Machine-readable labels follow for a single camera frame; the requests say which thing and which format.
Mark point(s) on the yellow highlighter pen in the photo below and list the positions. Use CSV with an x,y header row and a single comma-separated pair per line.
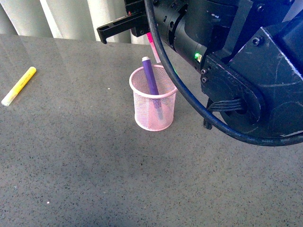
x,y
13,93

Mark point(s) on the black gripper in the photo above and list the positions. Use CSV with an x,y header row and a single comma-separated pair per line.
x,y
136,21

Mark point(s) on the pink highlighter pen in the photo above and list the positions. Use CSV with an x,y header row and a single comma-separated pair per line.
x,y
151,42

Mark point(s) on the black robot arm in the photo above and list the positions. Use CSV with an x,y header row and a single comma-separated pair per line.
x,y
250,59

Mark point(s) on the white pleated curtain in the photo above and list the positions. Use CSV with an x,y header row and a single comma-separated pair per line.
x,y
66,19

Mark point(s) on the purple highlighter pen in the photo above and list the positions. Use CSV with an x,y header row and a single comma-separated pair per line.
x,y
147,65

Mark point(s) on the pink mesh cup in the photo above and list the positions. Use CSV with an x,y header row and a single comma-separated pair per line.
x,y
153,112

